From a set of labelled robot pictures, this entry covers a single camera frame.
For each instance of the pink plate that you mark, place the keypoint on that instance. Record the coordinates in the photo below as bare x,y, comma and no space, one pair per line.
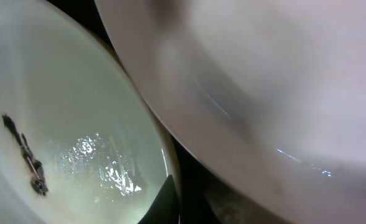
269,95

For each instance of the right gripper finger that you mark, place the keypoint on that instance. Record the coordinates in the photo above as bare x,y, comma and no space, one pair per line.
165,208

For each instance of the cream white plate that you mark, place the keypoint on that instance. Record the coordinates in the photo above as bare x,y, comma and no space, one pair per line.
77,143

